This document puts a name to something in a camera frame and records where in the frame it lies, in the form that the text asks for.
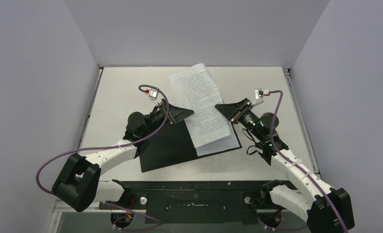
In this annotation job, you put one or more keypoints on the white folder with black inside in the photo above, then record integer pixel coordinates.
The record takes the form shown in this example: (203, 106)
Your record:
(172, 145)

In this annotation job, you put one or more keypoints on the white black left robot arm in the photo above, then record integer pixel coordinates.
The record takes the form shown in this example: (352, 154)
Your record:
(78, 183)

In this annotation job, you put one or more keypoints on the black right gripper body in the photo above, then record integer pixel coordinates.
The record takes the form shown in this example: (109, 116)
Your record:
(240, 111)

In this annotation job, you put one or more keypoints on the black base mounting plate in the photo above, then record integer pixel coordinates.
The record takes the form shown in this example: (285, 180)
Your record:
(196, 202)

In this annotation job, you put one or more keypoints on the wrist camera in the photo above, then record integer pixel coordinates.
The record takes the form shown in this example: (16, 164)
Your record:
(153, 94)
(259, 96)

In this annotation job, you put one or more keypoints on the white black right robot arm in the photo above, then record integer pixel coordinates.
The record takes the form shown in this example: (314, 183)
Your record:
(300, 180)

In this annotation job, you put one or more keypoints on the white paper sheet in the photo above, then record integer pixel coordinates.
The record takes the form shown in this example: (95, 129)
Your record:
(196, 90)

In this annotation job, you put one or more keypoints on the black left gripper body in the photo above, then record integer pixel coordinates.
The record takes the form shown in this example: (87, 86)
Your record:
(155, 120)

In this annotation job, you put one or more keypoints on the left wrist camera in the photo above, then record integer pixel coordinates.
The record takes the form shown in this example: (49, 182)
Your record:
(153, 94)

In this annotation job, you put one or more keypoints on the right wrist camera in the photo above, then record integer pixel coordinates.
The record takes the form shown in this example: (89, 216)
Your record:
(259, 96)

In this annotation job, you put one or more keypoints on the printed paper sheet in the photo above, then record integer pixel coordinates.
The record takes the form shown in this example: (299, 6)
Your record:
(222, 145)

